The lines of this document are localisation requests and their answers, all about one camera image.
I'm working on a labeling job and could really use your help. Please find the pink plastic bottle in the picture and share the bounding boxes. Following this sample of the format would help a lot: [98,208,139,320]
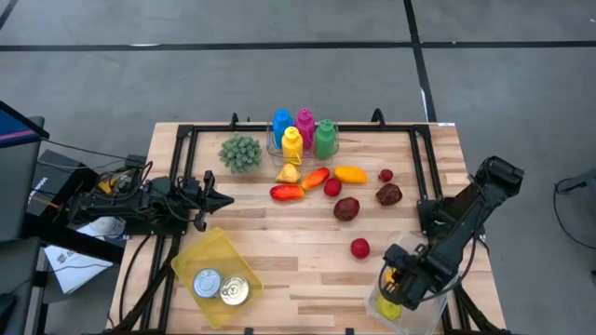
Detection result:
[294,107,317,150]

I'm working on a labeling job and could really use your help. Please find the dark maroon toy fruit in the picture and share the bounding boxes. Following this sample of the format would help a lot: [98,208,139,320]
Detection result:
[375,182,404,208]
[332,195,361,222]

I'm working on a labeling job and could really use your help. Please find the pale yellow toy pear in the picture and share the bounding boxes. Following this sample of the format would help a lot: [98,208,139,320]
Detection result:
[275,162,303,185]

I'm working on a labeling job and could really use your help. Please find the red yellow toy mango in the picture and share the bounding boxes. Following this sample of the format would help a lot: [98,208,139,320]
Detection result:
[269,183,306,203]

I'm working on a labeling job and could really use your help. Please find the yellow toy starfruit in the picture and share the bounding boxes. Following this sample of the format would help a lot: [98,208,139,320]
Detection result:
[382,265,402,295]

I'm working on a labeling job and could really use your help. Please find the black label food can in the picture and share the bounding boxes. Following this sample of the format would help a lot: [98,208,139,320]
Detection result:
[192,267,224,300]

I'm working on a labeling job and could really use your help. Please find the black box with white print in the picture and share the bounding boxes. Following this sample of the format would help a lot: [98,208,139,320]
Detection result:
[26,148,102,201]

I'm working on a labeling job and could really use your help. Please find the black metal table frame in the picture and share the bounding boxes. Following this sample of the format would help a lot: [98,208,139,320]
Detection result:
[106,107,511,335]

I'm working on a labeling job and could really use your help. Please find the black floor cable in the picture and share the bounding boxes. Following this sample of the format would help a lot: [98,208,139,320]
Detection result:
[552,176,596,250]

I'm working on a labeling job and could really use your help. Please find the orange red toy mango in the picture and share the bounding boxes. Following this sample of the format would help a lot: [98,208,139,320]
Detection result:
[301,167,332,192]

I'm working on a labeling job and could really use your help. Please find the green toy apple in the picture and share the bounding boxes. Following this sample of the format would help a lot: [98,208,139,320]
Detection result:
[375,293,404,322]

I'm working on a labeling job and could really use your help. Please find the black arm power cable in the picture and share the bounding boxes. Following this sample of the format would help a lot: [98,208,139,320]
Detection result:
[118,234,155,325]

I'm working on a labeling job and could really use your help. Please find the green plastic bottle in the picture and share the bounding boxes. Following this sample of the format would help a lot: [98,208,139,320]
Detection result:
[314,118,337,160]

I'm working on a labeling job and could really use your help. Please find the white paper sheets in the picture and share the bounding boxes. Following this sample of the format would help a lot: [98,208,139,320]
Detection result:
[44,225,115,296]

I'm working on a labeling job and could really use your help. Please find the blue label salmon can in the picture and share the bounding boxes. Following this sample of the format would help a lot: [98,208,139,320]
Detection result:
[218,275,251,307]

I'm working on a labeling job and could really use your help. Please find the clear plastic bin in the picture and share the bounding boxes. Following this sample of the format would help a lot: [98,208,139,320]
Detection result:
[364,231,461,335]

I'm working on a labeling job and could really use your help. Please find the clear plastic bottle tray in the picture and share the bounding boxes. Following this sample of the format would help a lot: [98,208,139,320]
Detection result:
[265,121,341,168]

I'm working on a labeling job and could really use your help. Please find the blue plastic bottle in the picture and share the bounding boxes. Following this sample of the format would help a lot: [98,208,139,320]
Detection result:
[272,108,294,150]

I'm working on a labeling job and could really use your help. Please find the yellow plastic bottle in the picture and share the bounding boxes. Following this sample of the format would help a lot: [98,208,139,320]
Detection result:
[280,126,305,167]

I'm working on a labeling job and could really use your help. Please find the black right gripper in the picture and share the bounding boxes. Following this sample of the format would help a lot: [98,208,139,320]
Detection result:
[380,241,456,312]

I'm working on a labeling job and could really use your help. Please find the yellow orange toy mango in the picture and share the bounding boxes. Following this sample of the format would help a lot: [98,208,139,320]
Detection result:
[333,166,369,185]

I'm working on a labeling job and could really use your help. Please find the green artificial plant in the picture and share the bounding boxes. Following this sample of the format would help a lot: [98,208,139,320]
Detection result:
[217,132,264,176]

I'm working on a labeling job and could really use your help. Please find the small red toy apple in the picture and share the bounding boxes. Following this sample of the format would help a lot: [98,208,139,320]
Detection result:
[323,177,344,198]

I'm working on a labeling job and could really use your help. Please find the monitor with blue screen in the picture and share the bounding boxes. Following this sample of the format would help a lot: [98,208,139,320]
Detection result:
[0,100,50,150]

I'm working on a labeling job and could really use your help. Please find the black stand beam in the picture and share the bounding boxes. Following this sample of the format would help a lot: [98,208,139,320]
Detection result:
[22,213,127,264]

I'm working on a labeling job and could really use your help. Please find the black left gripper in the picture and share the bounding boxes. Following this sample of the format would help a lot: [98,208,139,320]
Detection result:
[178,169,237,234]

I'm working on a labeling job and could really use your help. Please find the translucent yellow plastic bin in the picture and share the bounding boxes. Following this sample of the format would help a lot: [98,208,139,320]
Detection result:
[169,226,264,330]

